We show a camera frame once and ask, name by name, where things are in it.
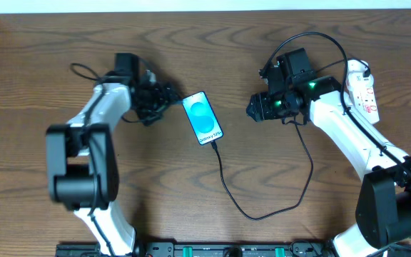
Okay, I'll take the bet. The blue screen smartphone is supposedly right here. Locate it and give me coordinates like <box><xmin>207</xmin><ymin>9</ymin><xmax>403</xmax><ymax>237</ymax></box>
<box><xmin>182</xmin><ymin>91</ymin><xmax>224</xmax><ymax>146</ymax></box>

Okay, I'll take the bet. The black USB charging cable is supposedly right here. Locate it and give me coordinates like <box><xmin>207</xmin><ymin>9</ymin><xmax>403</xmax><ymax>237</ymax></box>
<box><xmin>210</xmin><ymin>57</ymin><xmax>372</xmax><ymax>221</ymax></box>

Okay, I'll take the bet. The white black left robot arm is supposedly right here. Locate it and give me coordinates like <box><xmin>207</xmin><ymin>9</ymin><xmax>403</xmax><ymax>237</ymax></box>
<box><xmin>46</xmin><ymin>53</ymin><xmax>181</xmax><ymax>256</ymax></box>

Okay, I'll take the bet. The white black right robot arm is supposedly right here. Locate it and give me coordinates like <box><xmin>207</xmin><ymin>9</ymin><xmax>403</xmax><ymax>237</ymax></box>
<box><xmin>246</xmin><ymin>49</ymin><xmax>411</xmax><ymax>256</ymax></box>

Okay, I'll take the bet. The white charger adapter plug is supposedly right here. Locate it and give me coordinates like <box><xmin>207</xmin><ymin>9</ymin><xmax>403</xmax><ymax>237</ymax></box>
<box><xmin>346</xmin><ymin>59</ymin><xmax>374</xmax><ymax>91</ymax></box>

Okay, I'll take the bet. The white power strip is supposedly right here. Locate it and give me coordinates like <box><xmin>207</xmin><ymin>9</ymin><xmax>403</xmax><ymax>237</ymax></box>
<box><xmin>348</xmin><ymin>84</ymin><xmax>380</xmax><ymax>124</ymax></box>

